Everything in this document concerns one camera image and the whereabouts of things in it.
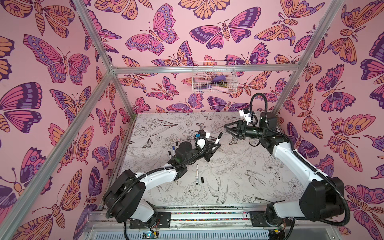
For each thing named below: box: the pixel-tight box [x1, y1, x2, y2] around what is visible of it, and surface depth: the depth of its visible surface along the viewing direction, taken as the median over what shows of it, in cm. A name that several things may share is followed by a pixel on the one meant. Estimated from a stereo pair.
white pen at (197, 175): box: [196, 164, 199, 185], surface depth 89 cm
